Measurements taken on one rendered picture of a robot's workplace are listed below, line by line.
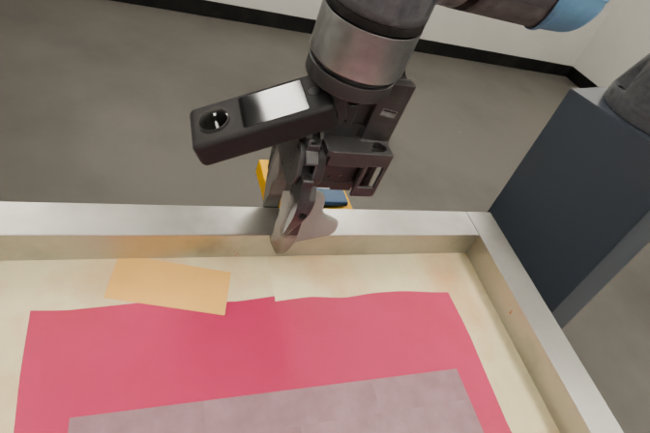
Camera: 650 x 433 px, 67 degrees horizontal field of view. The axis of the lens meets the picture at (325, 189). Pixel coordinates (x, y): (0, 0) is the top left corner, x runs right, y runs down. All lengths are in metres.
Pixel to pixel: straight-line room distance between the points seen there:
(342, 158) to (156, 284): 0.21
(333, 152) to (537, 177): 0.47
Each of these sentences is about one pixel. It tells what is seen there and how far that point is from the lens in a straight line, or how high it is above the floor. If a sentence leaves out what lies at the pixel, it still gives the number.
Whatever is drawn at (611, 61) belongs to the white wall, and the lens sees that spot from 5.12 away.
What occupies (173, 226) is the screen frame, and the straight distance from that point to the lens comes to 0.48.
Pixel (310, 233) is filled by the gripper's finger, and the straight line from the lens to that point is 0.47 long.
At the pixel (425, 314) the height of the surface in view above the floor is 1.03.
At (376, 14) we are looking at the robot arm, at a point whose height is 1.32.
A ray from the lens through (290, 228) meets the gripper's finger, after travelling 0.44.
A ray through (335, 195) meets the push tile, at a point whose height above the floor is 0.97.
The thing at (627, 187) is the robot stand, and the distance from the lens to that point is 0.76.
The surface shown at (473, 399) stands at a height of 1.02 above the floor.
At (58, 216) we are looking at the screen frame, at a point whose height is 1.07.
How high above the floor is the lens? 1.41
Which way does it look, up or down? 37 degrees down
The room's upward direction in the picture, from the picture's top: 21 degrees clockwise
